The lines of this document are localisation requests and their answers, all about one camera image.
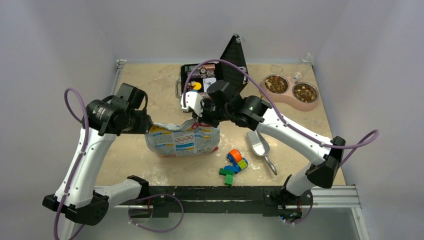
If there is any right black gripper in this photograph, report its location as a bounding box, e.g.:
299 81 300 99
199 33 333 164
192 98 232 129

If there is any colourful pet food bag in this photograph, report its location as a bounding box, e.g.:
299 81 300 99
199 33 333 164
144 118 220 158

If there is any metal food scoop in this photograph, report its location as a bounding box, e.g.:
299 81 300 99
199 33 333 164
246 131 278 176

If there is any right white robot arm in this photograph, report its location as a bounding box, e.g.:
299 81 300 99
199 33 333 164
184 80 346 204

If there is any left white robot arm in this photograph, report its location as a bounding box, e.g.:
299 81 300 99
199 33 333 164
42 83 153 226

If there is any pink double pet bowl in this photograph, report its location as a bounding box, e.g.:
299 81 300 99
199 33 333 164
260 74 320 112

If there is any black poker chip case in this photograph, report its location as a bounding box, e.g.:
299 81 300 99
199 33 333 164
175 33 250 107

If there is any orange blue toy car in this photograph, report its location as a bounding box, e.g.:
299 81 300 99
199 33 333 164
226 149 249 172

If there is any blue toy brick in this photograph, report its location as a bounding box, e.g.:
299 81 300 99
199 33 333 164
223 165 240 174

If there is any green toy brick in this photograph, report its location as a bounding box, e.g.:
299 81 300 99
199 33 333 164
219 168 235 186

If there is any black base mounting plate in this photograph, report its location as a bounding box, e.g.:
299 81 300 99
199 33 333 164
117 185 314 220

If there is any clear water bottle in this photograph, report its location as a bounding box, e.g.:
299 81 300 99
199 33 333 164
291 53 315 83

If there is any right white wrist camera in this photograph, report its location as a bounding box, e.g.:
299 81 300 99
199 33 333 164
180 91 204 117

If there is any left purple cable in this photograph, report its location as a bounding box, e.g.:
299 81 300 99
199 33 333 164
53 87 90 240

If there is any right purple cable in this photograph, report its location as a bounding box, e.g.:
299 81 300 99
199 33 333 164
181 58 380 168

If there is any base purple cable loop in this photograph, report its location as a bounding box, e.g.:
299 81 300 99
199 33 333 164
128 192 185 233

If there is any aluminium frame rail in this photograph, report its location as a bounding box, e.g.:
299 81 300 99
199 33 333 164
311 185 361 209

